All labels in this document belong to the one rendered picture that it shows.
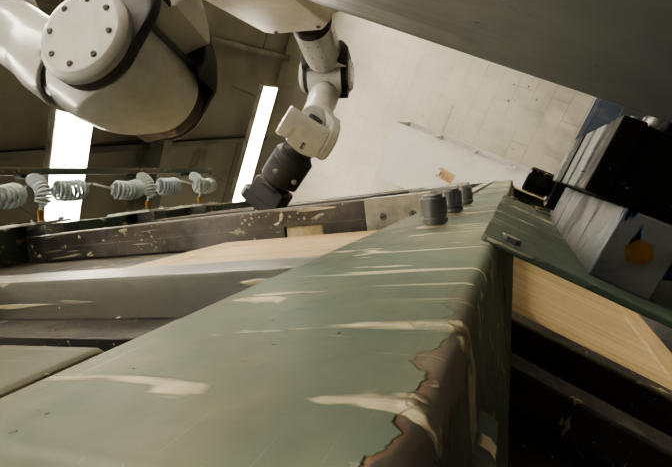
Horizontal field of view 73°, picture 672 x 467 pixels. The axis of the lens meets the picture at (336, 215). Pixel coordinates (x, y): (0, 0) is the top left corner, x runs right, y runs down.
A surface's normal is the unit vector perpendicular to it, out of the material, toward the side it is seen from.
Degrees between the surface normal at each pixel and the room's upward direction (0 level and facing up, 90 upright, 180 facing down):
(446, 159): 90
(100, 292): 90
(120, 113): 128
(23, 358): 59
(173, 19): 136
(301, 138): 117
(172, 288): 90
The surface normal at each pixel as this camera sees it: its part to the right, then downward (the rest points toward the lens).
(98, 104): 0.16, 0.95
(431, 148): -0.41, 0.19
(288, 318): -0.12, -0.99
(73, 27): -0.23, -0.21
